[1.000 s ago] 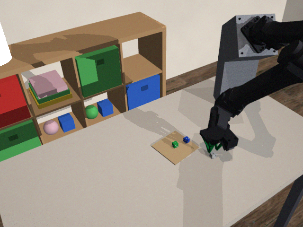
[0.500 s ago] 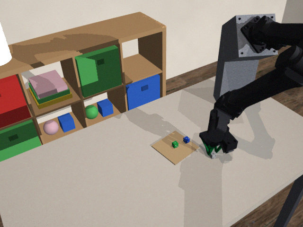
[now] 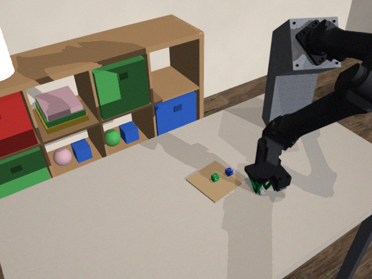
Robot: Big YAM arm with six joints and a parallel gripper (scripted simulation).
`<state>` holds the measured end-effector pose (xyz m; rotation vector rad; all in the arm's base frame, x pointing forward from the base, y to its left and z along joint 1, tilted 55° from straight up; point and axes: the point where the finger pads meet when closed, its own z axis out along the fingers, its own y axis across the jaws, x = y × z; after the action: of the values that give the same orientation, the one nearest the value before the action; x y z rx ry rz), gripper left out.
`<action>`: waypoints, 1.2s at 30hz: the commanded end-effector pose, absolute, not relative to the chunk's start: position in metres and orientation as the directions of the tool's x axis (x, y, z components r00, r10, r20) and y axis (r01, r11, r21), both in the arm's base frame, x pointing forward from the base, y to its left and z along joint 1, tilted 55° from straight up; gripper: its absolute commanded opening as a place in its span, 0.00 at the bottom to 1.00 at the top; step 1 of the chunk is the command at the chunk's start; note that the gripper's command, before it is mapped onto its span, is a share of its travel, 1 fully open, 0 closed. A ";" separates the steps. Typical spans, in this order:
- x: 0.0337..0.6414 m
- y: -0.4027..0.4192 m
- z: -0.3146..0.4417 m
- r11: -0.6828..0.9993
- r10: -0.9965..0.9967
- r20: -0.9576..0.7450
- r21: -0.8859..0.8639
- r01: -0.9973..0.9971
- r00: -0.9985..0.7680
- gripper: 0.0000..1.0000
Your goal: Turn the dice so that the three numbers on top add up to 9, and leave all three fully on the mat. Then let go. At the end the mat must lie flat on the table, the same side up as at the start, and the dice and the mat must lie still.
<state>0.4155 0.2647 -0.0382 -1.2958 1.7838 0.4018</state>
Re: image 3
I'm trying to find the green die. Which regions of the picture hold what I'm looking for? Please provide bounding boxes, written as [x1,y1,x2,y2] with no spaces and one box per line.
[211,173,219,182]

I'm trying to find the blue dice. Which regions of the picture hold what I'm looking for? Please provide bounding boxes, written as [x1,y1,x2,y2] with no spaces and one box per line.
[225,167,233,176]

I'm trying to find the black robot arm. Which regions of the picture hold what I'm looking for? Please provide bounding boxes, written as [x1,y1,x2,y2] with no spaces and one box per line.
[254,19,372,192]

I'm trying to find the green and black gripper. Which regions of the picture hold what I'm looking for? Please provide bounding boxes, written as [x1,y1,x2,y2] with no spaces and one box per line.
[244,164,271,194]

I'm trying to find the tan flat mat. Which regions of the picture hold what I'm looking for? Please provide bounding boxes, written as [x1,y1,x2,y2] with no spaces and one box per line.
[186,161,245,203]

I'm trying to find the grey die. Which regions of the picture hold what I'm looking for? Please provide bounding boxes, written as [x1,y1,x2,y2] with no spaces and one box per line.
[258,187,266,195]

